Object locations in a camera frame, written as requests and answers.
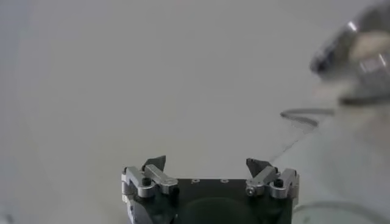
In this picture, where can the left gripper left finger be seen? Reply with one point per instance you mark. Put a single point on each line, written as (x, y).
(158, 178)

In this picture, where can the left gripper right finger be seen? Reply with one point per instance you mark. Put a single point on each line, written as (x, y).
(263, 178)

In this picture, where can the perforated stainless steamer basket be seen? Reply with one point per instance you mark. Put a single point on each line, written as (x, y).
(371, 76)

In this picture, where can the white electric cooker pot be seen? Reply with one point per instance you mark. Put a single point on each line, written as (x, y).
(368, 131)

